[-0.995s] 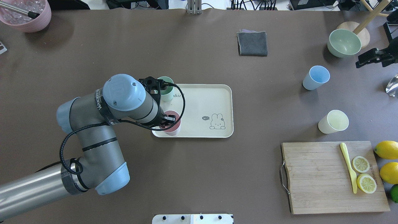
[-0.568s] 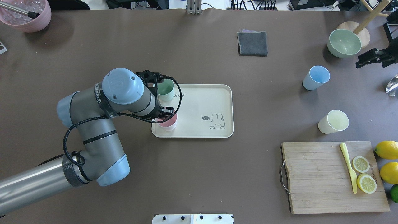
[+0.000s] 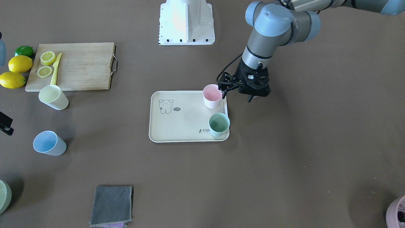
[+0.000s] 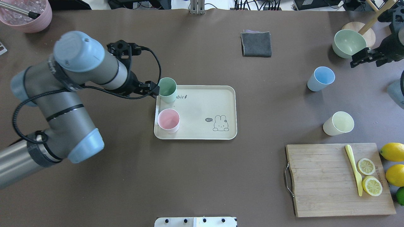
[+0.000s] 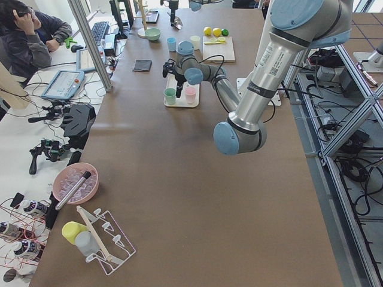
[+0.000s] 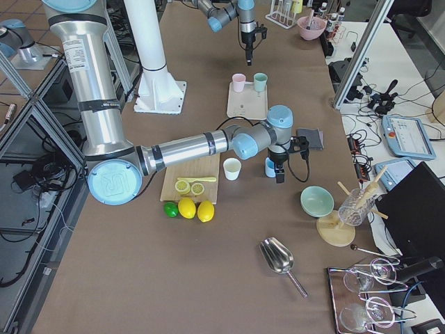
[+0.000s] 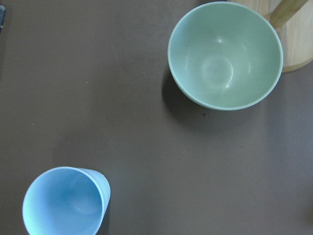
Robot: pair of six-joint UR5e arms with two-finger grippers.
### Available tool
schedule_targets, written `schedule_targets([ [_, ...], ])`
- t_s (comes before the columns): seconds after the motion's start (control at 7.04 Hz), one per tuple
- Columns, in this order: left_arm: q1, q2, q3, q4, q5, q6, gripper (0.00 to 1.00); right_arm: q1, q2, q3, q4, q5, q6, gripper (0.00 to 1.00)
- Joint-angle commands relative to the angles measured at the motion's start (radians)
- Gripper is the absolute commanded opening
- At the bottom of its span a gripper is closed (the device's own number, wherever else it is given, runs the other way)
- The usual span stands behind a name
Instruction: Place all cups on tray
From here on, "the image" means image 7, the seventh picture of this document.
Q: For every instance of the light blue cup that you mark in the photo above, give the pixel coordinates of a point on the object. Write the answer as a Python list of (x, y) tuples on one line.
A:
[(66, 201)]

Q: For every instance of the mint green bowl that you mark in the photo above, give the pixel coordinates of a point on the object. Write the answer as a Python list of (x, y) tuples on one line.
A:
[(225, 56)]

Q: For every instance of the wooden cup stand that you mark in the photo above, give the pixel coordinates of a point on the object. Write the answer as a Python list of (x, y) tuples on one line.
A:
[(293, 22)]

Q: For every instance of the folded grey cloth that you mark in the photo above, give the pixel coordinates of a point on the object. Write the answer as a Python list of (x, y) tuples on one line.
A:
[(2, 15)]

